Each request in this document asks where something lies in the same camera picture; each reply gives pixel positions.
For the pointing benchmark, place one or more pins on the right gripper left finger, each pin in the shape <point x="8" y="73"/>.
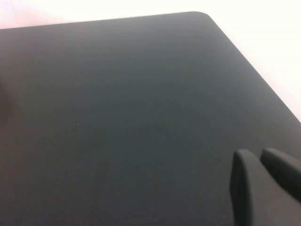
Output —
<point x="243" y="188"/>

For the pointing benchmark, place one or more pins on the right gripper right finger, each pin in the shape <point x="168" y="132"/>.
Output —
<point x="284" y="171"/>

